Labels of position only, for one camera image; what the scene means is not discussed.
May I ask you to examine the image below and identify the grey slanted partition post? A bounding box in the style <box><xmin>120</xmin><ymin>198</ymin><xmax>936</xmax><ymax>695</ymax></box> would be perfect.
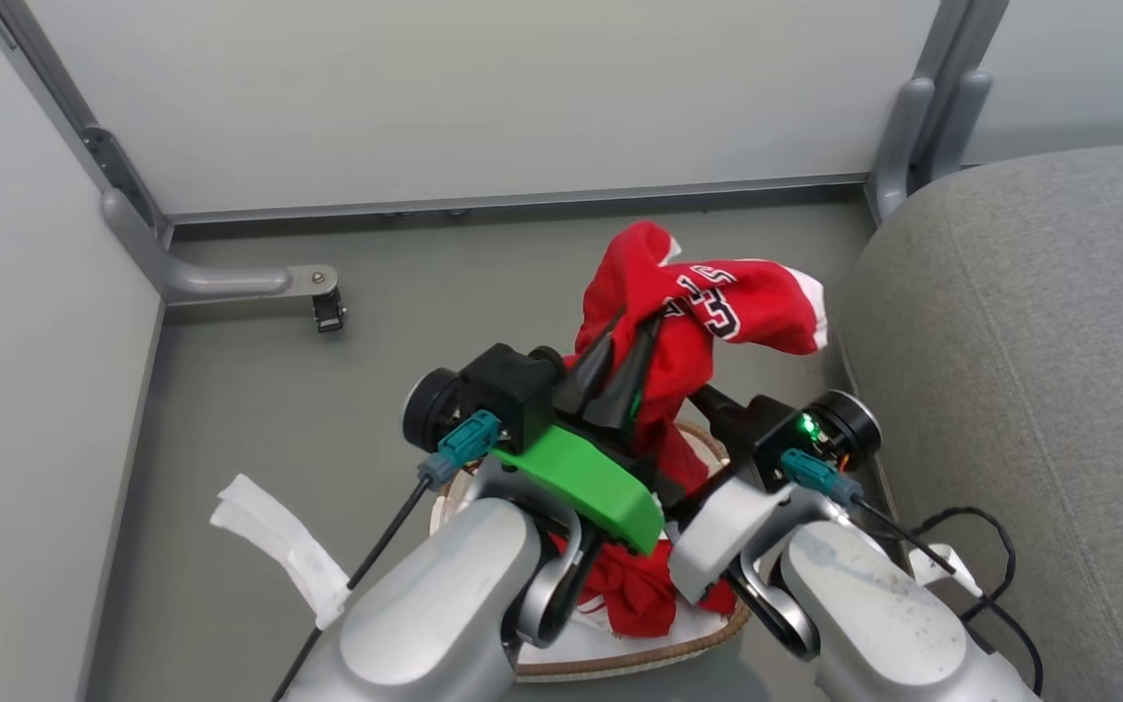
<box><xmin>0</xmin><ymin>0</ymin><xmax>175</xmax><ymax>250</ymax></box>

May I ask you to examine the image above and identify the white basket with brown rim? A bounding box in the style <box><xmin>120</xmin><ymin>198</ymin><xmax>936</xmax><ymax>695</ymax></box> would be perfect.
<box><xmin>429</xmin><ymin>419</ymin><xmax>754</xmax><ymax>683</ymax></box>

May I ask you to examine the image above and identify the white fabric strip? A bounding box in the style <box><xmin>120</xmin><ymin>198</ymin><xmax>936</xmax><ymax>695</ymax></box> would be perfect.
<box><xmin>210</xmin><ymin>474</ymin><xmax>354</xmax><ymax>631</ymax></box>

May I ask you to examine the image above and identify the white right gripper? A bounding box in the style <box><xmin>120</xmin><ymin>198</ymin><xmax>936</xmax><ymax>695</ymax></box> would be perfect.
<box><xmin>668</xmin><ymin>384</ymin><xmax>798</xmax><ymax>605</ymax></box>

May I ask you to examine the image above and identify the red basketball jersey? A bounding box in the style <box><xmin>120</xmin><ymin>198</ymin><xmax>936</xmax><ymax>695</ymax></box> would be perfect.
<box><xmin>552</xmin><ymin>220</ymin><xmax>830</xmax><ymax>640</ymax></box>

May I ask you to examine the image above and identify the teal right cable connector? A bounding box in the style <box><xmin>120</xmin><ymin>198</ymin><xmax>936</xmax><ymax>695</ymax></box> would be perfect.
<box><xmin>780</xmin><ymin>448</ymin><xmax>865</xmax><ymax>508</ymax></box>

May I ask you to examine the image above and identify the small white tag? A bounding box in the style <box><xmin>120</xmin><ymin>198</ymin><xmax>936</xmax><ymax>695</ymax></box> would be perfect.
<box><xmin>910</xmin><ymin>544</ymin><xmax>984</xmax><ymax>598</ymax></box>

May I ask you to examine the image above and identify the grey double partition post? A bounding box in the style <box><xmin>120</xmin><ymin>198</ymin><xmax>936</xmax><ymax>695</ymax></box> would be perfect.
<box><xmin>864</xmin><ymin>0</ymin><xmax>1011</xmax><ymax>227</ymax></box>

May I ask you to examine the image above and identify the teal left cable connector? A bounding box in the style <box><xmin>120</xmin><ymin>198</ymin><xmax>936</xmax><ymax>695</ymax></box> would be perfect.
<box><xmin>418</xmin><ymin>409</ymin><xmax>505</xmax><ymax>490</ymax></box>

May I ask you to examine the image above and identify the white basket liner cloth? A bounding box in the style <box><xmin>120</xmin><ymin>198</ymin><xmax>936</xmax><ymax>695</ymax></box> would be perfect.
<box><xmin>515</xmin><ymin>597</ymin><xmax>723</xmax><ymax>668</ymax></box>

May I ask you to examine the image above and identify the grey partition foot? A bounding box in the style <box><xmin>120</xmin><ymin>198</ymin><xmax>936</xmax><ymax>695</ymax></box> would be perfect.
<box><xmin>100</xmin><ymin>188</ymin><xmax>339</xmax><ymax>305</ymax></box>

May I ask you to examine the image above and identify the grey partition bottom rail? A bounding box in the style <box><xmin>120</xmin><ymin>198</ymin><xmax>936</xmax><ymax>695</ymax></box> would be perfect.
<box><xmin>165</xmin><ymin>173</ymin><xmax>871</xmax><ymax>226</ymax></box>

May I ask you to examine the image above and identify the grey fabric sofa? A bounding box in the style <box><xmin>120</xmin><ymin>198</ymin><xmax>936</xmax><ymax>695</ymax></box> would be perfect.
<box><xmin>833</xmin><ymin>141</ymin><xmax>1123</xmax><ymax>702</ymax></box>

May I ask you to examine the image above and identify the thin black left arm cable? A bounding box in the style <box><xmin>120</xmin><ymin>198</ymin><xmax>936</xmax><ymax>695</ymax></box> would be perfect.
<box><xmin>272</xmin><ymin>476</ymin><xmax>434</xmax><ymax>702</ymax></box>

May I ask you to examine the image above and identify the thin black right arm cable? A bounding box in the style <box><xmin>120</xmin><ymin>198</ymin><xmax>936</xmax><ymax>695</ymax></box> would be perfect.
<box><xmin>852</xmin><ymin>495</ymin><xmax>1046</xmax><ymax>695</ymax></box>

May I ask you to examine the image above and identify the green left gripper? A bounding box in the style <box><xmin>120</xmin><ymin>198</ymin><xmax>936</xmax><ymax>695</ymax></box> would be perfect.
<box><xmin>490</xmin><ymin>309</ymin><xmax>685</xmax><ymax>558</ymax></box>

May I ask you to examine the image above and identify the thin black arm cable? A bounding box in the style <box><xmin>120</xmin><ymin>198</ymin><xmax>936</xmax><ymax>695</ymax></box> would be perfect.
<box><xmin>272</xmin><ymin>476</ymin><xmax>434</xmax><ymax>702</ymax></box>
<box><xmin>852</xmin><ymin>495</ymin><xmax>1046</xmax><ymax>695</ymax></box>

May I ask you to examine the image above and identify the teal cable connector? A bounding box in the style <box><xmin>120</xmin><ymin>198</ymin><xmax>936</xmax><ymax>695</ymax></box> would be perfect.
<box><xmin>418</xmin><ymin>409</ymin><xmax>505</xmax><ymax>490</ymax></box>
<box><xmin>780</xmin><ymin>448</ymin><xmax>865</xmax><ymax>508</ymax></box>

